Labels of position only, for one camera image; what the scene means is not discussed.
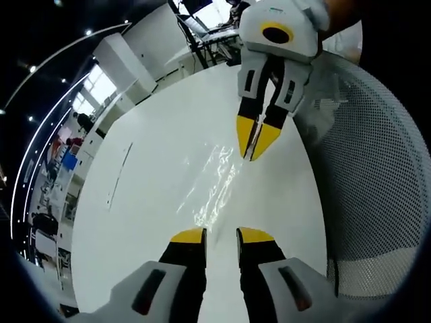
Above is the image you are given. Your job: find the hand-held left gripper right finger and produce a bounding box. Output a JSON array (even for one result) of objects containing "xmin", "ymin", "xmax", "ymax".
[{"xmin": 235, "ymin": 227, "xmax": 341, "ymax": 323}]

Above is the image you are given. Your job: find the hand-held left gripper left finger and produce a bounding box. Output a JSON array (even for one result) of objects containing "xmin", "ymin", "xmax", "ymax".
[{"xmin": 75, "ymin": 227, "xmax": 208, "ymax": 323}]

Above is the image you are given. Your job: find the clear crinkled food packaging bag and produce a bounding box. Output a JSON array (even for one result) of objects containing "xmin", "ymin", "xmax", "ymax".
[{"xmin": 174, "ymin": 100, "xmax": 271, "ymax": 237}]

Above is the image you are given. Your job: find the black equipment stand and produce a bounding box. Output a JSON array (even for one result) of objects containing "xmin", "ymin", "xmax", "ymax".
[{"xmin": 167, "ymin": 0, "xmax": 244, "ymax": 70}]

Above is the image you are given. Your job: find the open laptop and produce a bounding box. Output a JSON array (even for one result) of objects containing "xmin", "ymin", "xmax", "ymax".
[{"xmin": 176, "ymin": 13, "xmax": 220, "ymax": 40}]

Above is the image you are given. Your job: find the white mesh chair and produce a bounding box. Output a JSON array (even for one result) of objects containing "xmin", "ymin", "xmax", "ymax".
[{"xmin": 295, "ymin": 53, "xmax": 431, "ymax": 299}]

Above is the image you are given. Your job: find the row of white desks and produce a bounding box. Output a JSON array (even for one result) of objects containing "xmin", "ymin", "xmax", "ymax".
[{"xmin": 57, "ymin": 90, "xmax": 135, "ymax": 216}]

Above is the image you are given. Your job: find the blue box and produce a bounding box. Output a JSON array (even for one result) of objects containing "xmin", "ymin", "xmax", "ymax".
[{"xmin": 61, "ymin": 149, "xmax": 79, "ymax": 172}]

